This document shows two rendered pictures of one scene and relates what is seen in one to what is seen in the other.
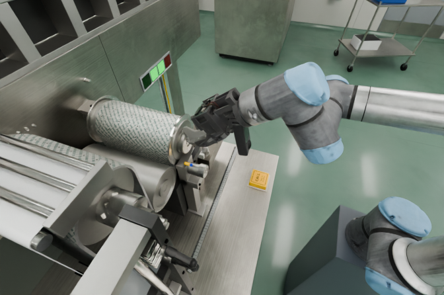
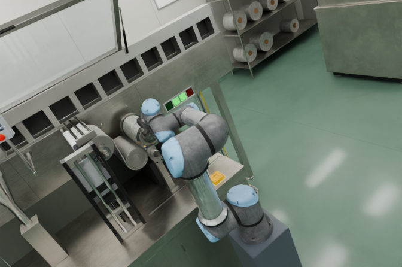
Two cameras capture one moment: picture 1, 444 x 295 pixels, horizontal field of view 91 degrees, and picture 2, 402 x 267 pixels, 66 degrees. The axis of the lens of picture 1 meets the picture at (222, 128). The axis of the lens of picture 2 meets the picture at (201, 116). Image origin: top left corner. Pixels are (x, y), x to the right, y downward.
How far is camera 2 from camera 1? 128 cm
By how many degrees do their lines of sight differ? 40
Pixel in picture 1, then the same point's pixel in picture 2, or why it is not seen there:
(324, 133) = (155, 127)
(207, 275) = (155, 218)
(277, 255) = not seen: outside the picture
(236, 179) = not seen: hidden behind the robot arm
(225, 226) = (179, 199)
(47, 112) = (107, 119)
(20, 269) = not seen: hidden behind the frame
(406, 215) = (236, 193)
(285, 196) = (332, 241)
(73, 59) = (120, 96)
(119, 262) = (81, 150)
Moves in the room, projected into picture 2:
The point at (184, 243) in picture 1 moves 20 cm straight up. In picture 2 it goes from (155, 202) to (139, 176)
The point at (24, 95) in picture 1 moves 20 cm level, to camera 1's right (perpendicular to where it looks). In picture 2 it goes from (99, 111) to (119, 112)
